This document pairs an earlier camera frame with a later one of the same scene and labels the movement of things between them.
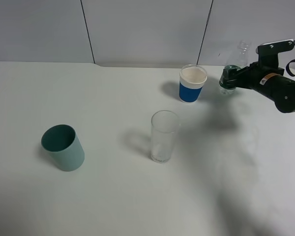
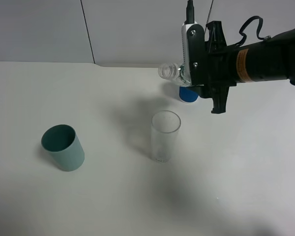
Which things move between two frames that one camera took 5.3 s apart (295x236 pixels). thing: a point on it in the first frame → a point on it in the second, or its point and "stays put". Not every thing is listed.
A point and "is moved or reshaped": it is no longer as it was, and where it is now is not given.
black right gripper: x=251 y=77 → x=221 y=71
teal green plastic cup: x=60 y=141 stays put
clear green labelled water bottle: x=238 y=59 is moved or reshaped
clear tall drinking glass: x=164 y=127 stays put
